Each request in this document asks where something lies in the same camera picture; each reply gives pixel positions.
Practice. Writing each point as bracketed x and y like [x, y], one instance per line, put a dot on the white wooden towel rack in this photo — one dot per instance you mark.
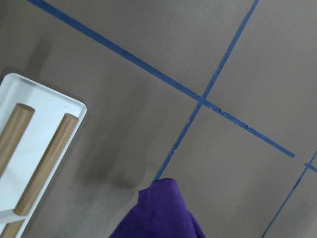
[50, 106]

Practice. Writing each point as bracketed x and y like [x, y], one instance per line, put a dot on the purple towel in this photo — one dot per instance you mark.
[159, 213]

